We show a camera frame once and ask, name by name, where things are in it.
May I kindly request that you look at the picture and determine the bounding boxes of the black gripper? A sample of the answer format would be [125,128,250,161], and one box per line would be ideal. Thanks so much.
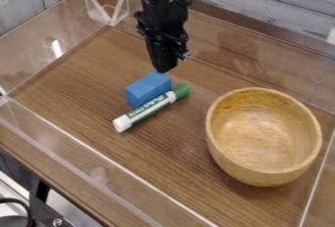
[135,0,192,73]

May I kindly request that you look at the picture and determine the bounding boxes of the blue block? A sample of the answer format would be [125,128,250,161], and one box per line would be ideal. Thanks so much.
[127,70,172,108]

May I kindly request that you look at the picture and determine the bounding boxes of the green white marker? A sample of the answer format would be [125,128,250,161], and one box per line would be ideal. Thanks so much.
[113,83,192,133]

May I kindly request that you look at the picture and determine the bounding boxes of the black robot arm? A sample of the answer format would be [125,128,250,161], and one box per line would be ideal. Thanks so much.
[135,0,194,73]

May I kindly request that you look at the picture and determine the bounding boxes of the brown wooden bowl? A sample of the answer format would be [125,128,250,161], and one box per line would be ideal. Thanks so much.
[206,87,324,187]

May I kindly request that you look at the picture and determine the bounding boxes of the clear acrylic tray walls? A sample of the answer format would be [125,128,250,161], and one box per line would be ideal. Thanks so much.
[0,0,335,227]

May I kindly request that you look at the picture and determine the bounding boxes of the black table leg bracket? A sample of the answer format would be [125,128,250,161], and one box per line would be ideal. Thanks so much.
[29,180,76,227]

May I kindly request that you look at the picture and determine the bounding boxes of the black cable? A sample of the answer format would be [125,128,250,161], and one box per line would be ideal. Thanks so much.
[0,197,49,227]

